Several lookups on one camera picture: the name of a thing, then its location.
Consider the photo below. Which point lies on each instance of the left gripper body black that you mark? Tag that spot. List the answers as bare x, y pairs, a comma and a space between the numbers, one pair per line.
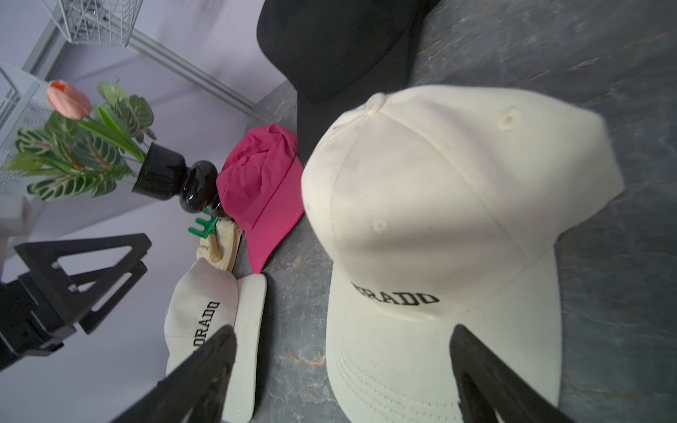
29, 324

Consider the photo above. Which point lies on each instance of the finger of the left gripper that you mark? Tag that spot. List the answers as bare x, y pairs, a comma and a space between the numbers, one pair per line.
86, 298
123, 281

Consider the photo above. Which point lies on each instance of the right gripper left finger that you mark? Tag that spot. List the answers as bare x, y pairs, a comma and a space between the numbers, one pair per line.
196, 390

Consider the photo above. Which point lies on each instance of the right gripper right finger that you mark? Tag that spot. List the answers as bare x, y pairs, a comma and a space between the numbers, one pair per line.
490, 391

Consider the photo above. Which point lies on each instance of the black cap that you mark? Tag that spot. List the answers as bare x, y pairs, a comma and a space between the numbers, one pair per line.
338, 53

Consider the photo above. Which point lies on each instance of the green artificial plant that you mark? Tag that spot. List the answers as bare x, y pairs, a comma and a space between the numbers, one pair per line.
93, 155

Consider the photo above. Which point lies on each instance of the black plant pot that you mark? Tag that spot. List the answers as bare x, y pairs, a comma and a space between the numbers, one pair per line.
164, 174

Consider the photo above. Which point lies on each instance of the small green toy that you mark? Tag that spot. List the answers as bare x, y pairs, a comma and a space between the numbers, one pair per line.
204, 225

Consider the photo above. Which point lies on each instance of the pink tulip flower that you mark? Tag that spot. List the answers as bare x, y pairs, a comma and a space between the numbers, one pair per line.
68, 101

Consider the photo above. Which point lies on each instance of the pink cap left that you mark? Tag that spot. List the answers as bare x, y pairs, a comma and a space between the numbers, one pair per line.
260, 189

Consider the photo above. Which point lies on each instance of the long white wire shelf basket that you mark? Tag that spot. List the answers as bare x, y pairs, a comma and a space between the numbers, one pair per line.
94, 22

